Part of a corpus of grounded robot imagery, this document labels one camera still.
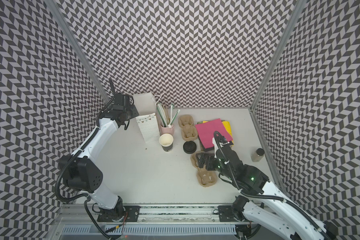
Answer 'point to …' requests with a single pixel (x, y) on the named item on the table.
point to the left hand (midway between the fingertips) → (132, 111)
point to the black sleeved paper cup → (166, 140)
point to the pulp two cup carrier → (206, 178)
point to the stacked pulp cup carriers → (189, 131)
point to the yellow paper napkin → (227, 125)
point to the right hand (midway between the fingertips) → (204, 161)
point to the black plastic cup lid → (189, 147)
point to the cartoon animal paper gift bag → (147, 119)
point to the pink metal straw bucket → (164, 130)
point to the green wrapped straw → (174, 118)
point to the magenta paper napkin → (205, 131)
